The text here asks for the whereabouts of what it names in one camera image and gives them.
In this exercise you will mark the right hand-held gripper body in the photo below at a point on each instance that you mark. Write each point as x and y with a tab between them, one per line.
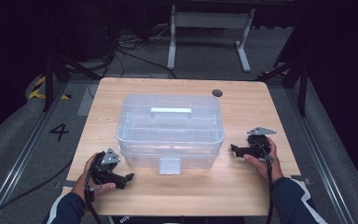
258	144

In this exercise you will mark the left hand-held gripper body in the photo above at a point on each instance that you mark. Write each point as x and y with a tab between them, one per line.
109	157

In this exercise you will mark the clear plastic storage box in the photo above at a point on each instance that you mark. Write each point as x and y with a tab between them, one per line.
169	133

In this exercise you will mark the person's right hand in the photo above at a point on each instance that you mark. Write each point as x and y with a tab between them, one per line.
265	169

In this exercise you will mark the person's left hand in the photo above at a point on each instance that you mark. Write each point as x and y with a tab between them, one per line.
84	182

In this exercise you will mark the grey table grommet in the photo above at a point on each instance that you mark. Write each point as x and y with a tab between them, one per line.
217	93

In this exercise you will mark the black tripod stand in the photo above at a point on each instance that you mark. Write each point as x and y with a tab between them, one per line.
48	84
303	90

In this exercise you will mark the white metal stand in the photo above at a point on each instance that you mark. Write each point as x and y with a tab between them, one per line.
209	20

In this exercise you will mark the metal floor rail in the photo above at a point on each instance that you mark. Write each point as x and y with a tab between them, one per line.
317	146
21	155

